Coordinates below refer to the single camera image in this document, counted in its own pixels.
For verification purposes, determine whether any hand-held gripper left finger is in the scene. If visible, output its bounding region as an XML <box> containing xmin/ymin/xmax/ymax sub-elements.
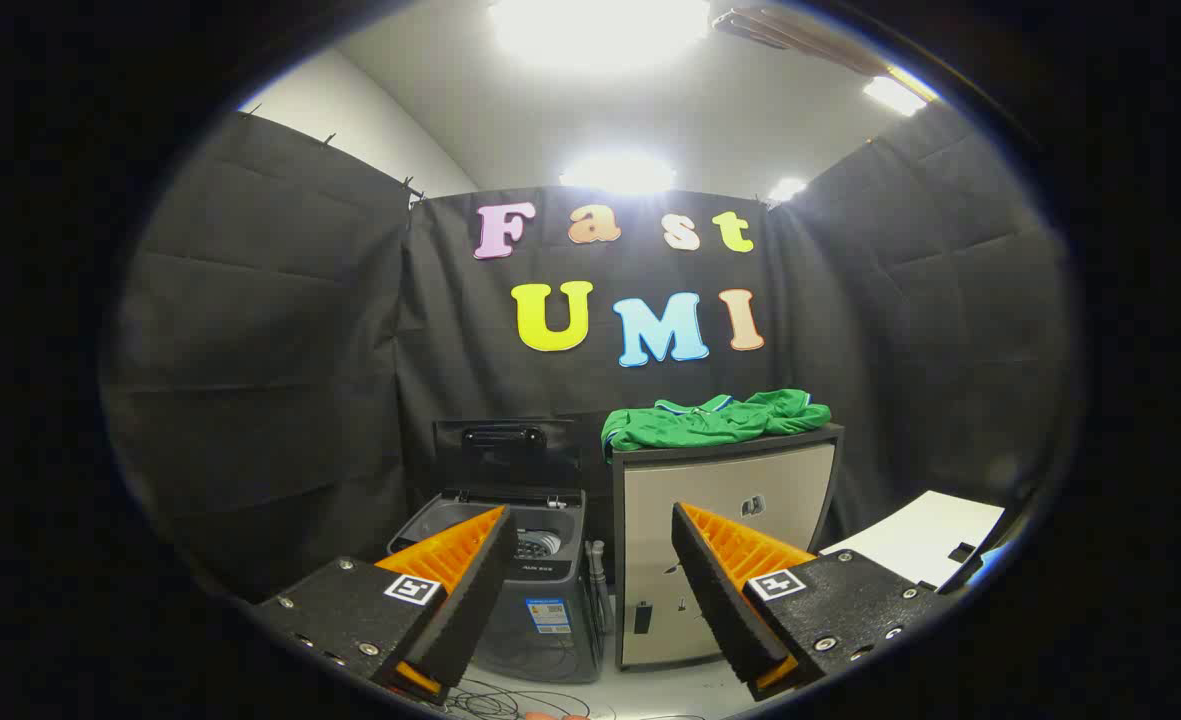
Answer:
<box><xmin>253</xmin><ymin>505</ymin><xmax>519</xmax><ymax>706</ymax></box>

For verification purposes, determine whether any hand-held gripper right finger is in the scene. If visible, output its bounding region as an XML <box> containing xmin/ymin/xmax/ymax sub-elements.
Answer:
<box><xmin>670</xmin><ymin>502</ymin><xmax>956</xmax><ymax>703</ymax></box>

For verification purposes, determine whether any grey washing machine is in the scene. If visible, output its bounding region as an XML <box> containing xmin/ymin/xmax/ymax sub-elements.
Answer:
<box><xmin>387</xmin><ymin>487</ymin><xmax>608</xmax><ymax>686</ymax></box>

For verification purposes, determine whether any green polo shirt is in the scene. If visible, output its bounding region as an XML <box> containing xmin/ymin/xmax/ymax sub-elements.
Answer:
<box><xmin>601</xmin><ymin>389</ymin><xmax>833</xmax><ymax>459</ymax></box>

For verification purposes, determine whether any beige cabinet with black top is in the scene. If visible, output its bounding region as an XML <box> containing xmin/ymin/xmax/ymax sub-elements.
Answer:
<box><xmin>610</xmin><ymin>422</ymin><xmax>846</xmax><ymax>671</ymax></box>

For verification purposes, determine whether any white flat board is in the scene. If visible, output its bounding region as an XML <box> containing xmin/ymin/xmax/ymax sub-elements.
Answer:
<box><xmin>820</xmin><ymin>490</ymin><xmax>1006</xmax><ymax>591</ymax></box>

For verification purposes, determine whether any black backdrop cloth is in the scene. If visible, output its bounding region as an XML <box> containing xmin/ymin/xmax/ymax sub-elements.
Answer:
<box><xmin>100</xmin><ymin>100</ymin><xmax>1076</xmax><ymax>601</ymax></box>

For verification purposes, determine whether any round ceiling light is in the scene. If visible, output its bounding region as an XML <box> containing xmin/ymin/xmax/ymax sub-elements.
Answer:
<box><xmin>558</xmin><ymin>153</ymin><xmax>678</xmax><ymax>197</ymax></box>

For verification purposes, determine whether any rectangular ceiling light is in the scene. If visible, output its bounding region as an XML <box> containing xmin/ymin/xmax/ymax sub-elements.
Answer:
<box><xmin>861</xmin><ymin>74</ymin><xmax>931</xmax><ymax>118</ymax></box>

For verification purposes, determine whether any large ceiling light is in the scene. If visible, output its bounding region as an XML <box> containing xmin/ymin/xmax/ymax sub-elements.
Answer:
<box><xmin>488</xmin><ymin>0</ymin><xmax>713</xmax><ymax>73</ymax></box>

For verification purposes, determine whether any grey drain hose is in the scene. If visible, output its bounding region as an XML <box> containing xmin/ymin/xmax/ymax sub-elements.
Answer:
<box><xmin>586</xmin><ymin>540</ymin><xmax>614</xmax><ymax>633</ymax></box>

